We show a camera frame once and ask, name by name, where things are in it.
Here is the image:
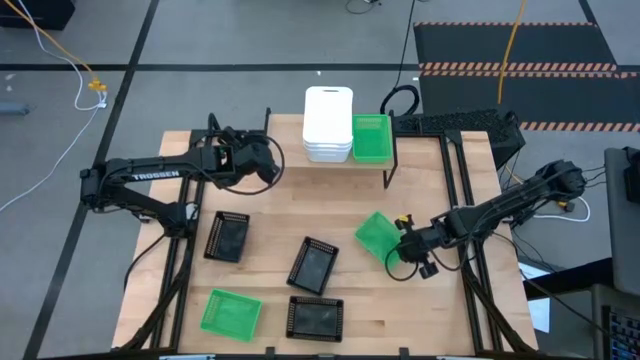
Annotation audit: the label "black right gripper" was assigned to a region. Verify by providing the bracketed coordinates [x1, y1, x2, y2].
[389, 224, 444, 264]

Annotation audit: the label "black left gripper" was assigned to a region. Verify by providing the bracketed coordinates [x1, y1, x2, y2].
[233, 141, 282, 174]

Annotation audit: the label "green plastic mesh basket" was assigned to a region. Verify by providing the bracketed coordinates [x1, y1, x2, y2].
[351, 113, 395, 165]
[353, 209, 405, 272]
[199, 287, 264, 344]

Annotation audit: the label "black plastic slotted basket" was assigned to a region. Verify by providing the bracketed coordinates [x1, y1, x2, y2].
[285, 294, 345, 344]
[285, 235, 340, 297]
[203, 209, 251, 264]

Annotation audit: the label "white paper sheet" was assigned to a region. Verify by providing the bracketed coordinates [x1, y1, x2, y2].
[517, 262, 552, 335]

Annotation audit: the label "black hazard-striped floor mat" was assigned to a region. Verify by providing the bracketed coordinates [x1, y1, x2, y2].
[413, 21, 620, 72]
[418, 69, 640, 134]

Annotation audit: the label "black beam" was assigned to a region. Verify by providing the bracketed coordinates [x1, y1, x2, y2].
[522, 257, 615, 301]

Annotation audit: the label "grey desk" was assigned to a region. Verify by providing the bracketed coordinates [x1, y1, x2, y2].
[603, 147, 640, 297]

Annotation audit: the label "black keyboard coloured keys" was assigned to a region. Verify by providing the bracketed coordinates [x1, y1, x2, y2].
[602, 304, 640, 360]

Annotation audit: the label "black desk device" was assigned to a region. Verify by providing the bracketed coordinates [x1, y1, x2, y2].
[623, 147, 640, 204]

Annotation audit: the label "short grey bar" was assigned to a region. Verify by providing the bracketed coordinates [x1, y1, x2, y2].
[0, 102, 31, 117]

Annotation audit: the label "large black floor box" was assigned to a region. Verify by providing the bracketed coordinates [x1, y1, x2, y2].
[0, 0, 76, 30]

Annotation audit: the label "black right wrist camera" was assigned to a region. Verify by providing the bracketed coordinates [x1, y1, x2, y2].
[417, 260, 440, 281]

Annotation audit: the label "black looped floor cable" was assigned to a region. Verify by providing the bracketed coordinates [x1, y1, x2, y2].
[379, 0, 422, 117]

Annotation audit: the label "short white looped cable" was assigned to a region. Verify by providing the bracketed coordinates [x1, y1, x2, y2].
[532, 197, 592, 224]

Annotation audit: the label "long white power cable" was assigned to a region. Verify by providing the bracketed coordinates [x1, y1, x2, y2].
[0, 0, 109, 214]

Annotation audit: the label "yellow extension cable with plug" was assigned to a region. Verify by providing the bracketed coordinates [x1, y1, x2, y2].
[3, 0, 109, 92]

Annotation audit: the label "black aluminium table frame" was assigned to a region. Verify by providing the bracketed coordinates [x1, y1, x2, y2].
[119, 112, 539, 354]

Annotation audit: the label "long yellow floor cable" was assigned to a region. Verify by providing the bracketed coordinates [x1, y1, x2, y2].
[497, 0, 529, 106]

